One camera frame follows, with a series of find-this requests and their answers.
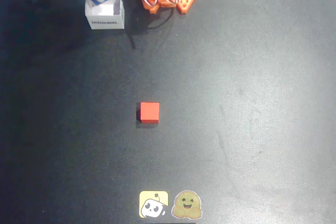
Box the black cable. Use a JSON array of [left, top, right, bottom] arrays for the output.
[[148, 7, 174, 29]]

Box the hugging face emoji sticker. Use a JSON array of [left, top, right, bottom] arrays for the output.
[[171, 189, 203, 220]]

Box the white cardboard box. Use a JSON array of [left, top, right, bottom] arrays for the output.
[[84, 0, 125, 30]]

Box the yellow robot sticker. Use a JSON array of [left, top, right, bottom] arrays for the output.
[[139, 190, 169, 219]]

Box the red cube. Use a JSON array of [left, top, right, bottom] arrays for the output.
[[136, 102, 160, 124]]

